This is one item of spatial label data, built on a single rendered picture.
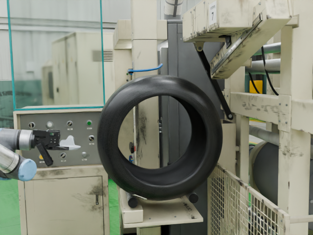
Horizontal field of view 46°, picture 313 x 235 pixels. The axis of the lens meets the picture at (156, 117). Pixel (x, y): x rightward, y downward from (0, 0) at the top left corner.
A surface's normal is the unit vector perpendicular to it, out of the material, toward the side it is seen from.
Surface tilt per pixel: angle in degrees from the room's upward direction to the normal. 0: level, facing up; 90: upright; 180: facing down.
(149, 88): 80
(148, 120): 90
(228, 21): 90
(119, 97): 57
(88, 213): 90
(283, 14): 72
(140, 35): 90
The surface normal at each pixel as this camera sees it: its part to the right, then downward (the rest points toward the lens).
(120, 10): 0.46, 0.09
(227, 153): 0.15, 0.11
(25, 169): 0.86, 0.07
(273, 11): 0.14, -0.20
